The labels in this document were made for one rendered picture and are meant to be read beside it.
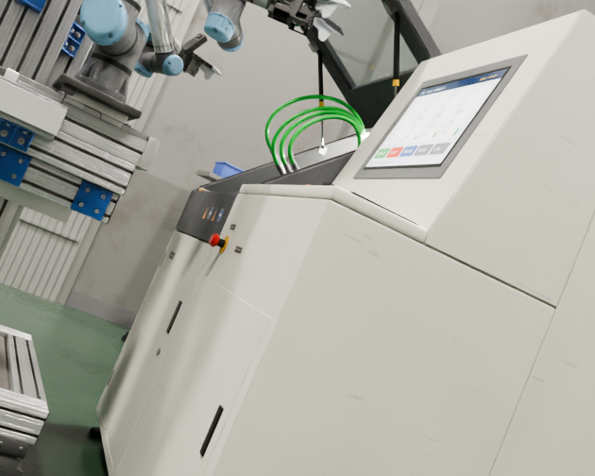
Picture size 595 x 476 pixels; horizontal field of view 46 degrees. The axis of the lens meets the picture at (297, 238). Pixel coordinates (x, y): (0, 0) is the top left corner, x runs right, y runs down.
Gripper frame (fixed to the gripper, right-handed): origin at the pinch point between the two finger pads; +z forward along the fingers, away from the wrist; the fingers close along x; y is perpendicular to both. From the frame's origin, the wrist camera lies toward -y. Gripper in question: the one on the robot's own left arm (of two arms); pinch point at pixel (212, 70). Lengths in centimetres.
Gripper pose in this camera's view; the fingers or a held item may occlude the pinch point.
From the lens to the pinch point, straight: 303.1
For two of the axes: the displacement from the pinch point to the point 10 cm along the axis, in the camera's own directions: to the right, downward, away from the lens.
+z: 5.7, 3.0, 7.6
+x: 6.6, 3.9, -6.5
